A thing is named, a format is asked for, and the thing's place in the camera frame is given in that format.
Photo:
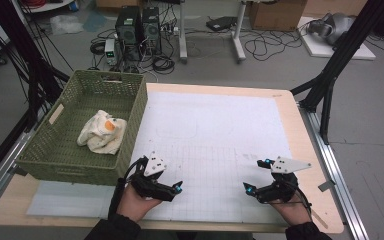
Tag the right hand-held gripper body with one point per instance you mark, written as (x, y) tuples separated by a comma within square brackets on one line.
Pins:
[(286, 165)]

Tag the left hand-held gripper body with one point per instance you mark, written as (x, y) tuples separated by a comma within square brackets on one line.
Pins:
[(155, 165)]

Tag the cream cloth with orange spot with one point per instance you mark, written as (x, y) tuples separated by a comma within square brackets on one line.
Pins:
[(96, 140)]

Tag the green plastic basket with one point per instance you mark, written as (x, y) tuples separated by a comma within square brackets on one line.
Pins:
[(63, 146)]

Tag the person's left hand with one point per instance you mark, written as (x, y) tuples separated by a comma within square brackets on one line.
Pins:
[(135, 206)]

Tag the person's right hand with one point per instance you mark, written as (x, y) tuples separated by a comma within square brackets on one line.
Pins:
[(293, 211)]

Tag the white grid mat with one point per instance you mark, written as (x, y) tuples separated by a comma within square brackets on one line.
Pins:
[(213, 133)]

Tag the grey power supply unit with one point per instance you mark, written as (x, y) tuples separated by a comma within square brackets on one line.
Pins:
[(110, 51)]

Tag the black computer tower with fan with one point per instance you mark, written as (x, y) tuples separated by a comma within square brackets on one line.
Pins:
[(151, 31)]

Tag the white floor board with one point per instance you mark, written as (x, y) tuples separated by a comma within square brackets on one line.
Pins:
[(360, 51)]

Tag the grey rounded device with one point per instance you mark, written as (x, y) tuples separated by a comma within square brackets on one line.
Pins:
[(335, 28)]

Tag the black flat device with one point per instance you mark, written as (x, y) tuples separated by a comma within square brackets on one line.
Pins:
[(221, 23)]

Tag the large cardboard box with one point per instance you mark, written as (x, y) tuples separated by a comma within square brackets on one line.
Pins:
[(276, 15)]

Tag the clear plastic bag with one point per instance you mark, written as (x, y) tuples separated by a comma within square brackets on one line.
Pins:
[(65, 25)]

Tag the white round table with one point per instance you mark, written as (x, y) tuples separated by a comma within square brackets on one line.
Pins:
[(50, 5)]

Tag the grey metal bracket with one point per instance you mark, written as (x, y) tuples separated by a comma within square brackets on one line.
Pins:
[(326, 185)]

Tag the aluminium rail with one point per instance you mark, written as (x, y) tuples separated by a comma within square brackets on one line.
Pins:
[(340, 186), (0, 180)]

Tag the black metal frame stand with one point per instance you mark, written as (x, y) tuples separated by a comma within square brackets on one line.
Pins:
[(341, 56), (30, 66)]

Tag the white desk frame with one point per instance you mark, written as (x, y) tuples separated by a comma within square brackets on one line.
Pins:
[(238, 40)]

